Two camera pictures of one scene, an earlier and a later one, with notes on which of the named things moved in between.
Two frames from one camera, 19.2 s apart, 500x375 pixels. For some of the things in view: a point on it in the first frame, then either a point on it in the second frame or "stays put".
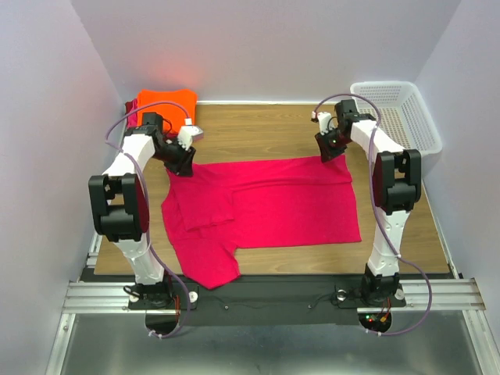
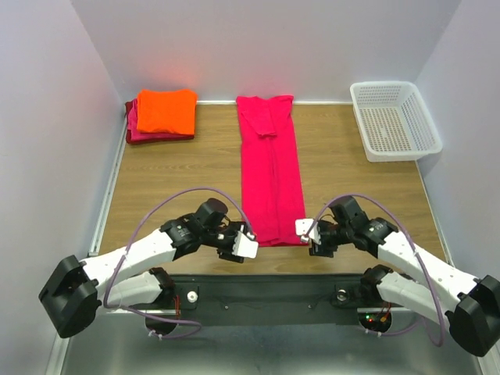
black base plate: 269,301 stays put
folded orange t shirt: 173,116 stays put
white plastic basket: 404,112 stays put
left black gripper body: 171,153 -> 223,237
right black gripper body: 338,142 -> 331,235
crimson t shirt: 228,205 -> 272,194
